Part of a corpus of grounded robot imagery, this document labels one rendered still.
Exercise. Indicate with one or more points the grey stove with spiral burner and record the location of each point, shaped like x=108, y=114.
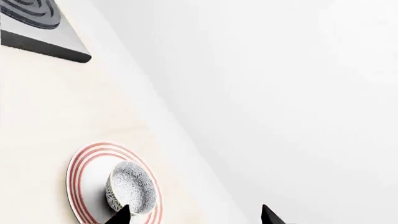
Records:
x=37, y=35

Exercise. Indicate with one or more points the grey patterned bowl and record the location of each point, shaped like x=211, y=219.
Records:
x=132, y=186

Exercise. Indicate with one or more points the white plate with red rings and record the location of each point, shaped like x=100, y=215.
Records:
x=90, y=177

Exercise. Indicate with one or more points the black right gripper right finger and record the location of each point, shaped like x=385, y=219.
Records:
x=272, y=217

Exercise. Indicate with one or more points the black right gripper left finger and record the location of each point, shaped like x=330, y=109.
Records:
x=121, y=217

